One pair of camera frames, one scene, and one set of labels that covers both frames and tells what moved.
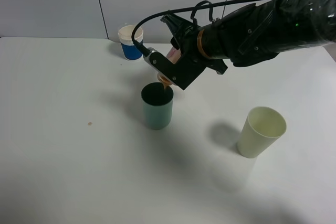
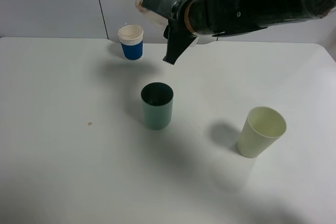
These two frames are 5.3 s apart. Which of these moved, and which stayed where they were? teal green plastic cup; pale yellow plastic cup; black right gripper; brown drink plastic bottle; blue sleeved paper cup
Moved: brown drink plastic bottle; black right gripper
Stayed: pale yellow plastic cup; blue sleeved paper cup; teal green plastic cup
